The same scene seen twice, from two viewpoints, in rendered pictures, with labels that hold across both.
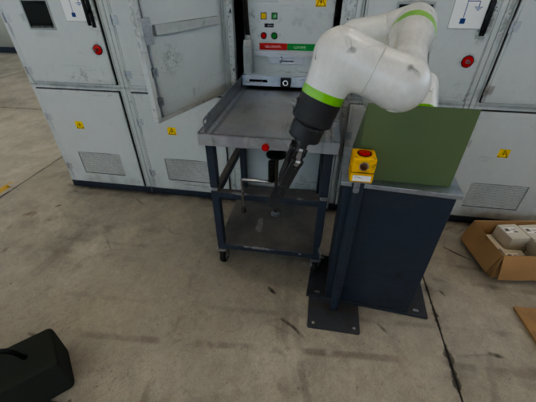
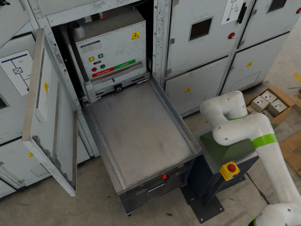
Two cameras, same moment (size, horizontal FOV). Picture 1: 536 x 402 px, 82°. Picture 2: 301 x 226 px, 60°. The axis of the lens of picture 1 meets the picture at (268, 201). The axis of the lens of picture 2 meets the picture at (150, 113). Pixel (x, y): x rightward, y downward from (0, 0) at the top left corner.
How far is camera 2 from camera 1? 138 cm
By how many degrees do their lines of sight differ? 33
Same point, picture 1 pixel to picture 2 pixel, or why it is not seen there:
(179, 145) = not seen: hidden behind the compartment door
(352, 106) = (167, 81)
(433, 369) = (260, 206)
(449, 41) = (221, 31)
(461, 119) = not seen: hidden behind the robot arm
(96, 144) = not seen: outside the picture
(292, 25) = (115, 55)
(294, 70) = (122, 77)
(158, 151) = (23, 168)
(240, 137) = (145, 179)
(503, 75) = (249, 34)
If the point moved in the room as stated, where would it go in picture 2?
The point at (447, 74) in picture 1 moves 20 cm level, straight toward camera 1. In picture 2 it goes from (221, 45) to (228, 64)
